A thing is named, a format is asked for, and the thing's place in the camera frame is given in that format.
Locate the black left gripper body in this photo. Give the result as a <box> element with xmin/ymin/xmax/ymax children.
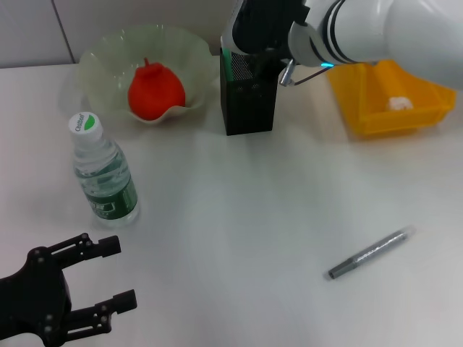
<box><xmin>0</xmin><ymin>247</ymin><xmax>72</xmax><ymax>347</ymax></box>

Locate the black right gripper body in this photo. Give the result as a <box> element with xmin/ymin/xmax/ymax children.
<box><xmin>252</xmin><ymin>45</ymin><xmax>291</xmax><ymax>79</ymax></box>

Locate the clear green-label water bottle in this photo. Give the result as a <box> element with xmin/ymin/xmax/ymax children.
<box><xmin>67</xmin><ymin>111</ymin><xmax>141</xmax><ymax>229</ymax></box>

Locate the orange fruit with stem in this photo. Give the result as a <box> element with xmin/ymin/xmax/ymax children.
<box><xmin>128</xmin><ymin>56</ymin><xmax>187</xmax><ymax>122</ymax></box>

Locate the white paper ball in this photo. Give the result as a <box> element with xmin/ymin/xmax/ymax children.
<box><xmin>385</xmin><ymin>95</ymin><xmax>413</xmax><ymax>112</ymax></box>

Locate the grey marker pen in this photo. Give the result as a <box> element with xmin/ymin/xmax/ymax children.
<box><xmin>327</xmin><ymin>224</ymin><xmax>417</xmax><ymax>281</ymax></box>

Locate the black mesh pen holder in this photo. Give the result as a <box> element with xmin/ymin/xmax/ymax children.
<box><xmin>219</xmin><ymin>46</ymin><xmax>279</xmax><ymax>137</ymax></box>

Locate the translucent green wavy fruit plate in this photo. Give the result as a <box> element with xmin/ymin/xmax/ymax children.
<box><xmin>77</xmin><ymin>23</ymin><xmax>214</xmax><ymax>127</ymax></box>

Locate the yellow plastic storage bin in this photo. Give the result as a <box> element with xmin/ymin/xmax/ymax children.
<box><xmin>326</xmin><ymin>59</ymin><xmax>458</xmax><ymax>138</ymax></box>

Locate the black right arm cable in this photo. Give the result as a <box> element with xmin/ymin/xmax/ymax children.
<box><xmin>278</xmin><ymin>59</ymin><xmax>331</xmax><ymax>88</ymax></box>

